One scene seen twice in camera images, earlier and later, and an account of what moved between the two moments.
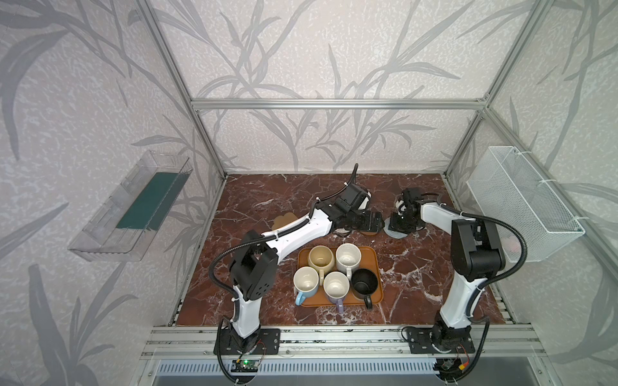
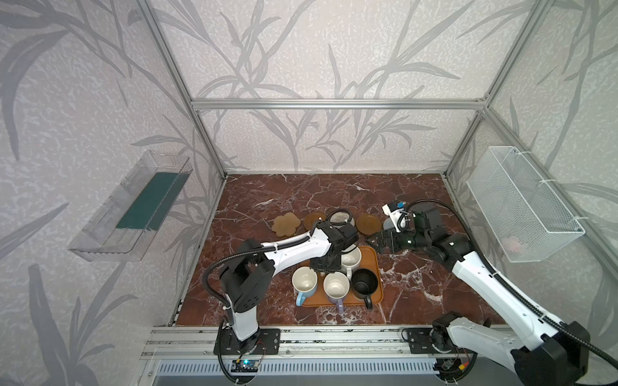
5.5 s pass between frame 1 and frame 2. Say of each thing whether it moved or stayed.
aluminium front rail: stayed
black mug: stayed
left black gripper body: moved
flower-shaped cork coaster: stayed
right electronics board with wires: stayed
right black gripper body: moved
